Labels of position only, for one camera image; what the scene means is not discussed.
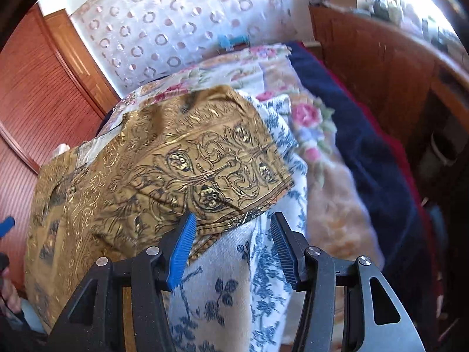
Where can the navy blue blanket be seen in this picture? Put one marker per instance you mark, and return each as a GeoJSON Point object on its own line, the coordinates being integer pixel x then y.
{"type": "Point", "coordinates": [366, 154]}

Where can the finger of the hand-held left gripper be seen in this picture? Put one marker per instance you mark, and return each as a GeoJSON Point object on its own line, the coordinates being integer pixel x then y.
{"type": "Point", "coordinates": [5, 225]}

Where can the circle patterned sheer curtain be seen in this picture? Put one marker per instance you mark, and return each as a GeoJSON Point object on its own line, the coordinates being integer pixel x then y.
{"type": "Point", "coordinates": [165, 25]}

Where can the wooden cabinet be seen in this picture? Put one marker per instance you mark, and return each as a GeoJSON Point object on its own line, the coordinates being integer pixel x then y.
{"type": "Point", "coordinates": [384, 66]}

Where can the gold patterned cloth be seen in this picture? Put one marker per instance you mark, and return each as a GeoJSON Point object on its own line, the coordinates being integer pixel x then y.
{"type": "Point", "coordinates": [146, 176]}

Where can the blue box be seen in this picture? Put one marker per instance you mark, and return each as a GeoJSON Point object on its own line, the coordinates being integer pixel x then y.
{"type": "Point", "coordinates": [229, 40]}

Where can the blue floral white bedspread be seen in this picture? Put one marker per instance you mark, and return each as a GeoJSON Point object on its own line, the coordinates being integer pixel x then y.
{"type": "Point", "coordinates": [234, 293]}

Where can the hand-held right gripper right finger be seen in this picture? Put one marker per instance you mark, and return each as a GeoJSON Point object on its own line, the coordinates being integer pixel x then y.
{"type": "Point", "coordinates": [284, 251]}

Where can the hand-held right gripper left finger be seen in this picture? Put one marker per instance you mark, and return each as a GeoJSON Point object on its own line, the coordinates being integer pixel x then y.
{"type": "Point", "coordinates": [181, 251]}

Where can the pink floral blanket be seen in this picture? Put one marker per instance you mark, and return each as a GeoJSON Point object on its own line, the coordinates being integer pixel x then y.
{"type": "Point", "coordinates": [318, 176]}

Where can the person's left hand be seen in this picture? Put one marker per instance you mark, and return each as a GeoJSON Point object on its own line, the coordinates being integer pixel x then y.
{"type": "Point", "coordinates": [8, 297]}

